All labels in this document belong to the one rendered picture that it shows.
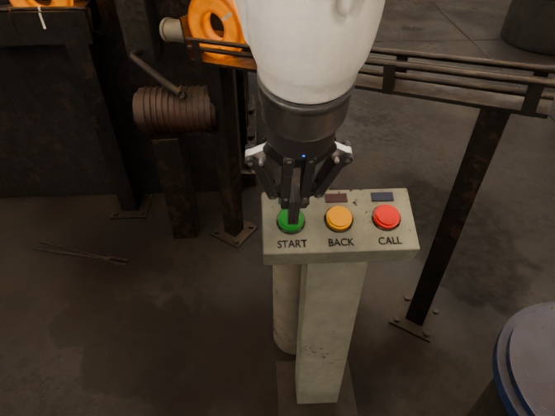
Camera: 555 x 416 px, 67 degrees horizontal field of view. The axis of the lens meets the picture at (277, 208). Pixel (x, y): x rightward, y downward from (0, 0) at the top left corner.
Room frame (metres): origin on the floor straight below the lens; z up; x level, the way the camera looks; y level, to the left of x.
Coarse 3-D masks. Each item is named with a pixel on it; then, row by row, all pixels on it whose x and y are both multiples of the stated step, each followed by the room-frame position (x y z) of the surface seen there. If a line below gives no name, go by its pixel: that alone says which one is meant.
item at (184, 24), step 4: (184, 16) 1.06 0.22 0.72; (180, 20) 1.05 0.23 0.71; (184, 20) 1.06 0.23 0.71; (180, 24) 1.05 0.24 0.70; (184, 24) 1.06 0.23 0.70; (188, 24) 1.07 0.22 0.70; (184, 28) 1.05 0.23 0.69; (188, 28) 1.07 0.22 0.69; (184, 32) 1.05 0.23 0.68; (188, 32) 1.06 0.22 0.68; (184, 36) 1.05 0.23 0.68; (184, 40) 1.05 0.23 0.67; (188, 44) 1.05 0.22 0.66; (188, 52) 1.05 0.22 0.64; (192, 52) 1.06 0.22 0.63; (188, 56) 1.05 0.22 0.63; (192, 56) 1.06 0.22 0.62; (188, 60) 1.05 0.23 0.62
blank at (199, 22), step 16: (192, 0) 1.05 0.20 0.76; (208, 0) 1.03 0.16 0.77; (224, 0) 1.00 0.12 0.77; (192, 16) 1.06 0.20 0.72; (208, 16) 1.06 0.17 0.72; (224, 16) 1.01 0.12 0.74; (192, 32) 1.06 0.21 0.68; (208, 32) 1.05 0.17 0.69; (240, 32) 0.99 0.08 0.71; (224, 48) 1.01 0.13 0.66
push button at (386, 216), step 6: (378, 210) 0.48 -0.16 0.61; (384, 210) 0.48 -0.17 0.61; (390, 210) 0.48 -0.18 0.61; (396, 210) 0.48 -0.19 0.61; (378, 216) 0.47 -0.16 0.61; (384, 216) 0.47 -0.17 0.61; (390, 216) 0.47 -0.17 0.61; (396, 216) 0.47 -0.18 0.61; (378, 222) 0.47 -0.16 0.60; (384, 222) 0.46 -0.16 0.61; (390, 222) 0.46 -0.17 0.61; (396, 222) 0.47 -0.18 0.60; (384, 228) 0.46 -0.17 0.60; (390, 228) 0.46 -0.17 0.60
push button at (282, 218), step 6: (282, 210) 0.48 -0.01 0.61; (300, 210) 0.48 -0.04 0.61; (282, 216) 0.47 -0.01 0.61; (300, 216) 0.47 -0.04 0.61; (282, 222) 0.46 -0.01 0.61; (300, 222) 0.46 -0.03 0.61; (282, 228) 0.46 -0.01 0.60; (288, 228) 0.45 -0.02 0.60; (294, 228) 0.46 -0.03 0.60; (300, 228) 0.46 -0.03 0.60
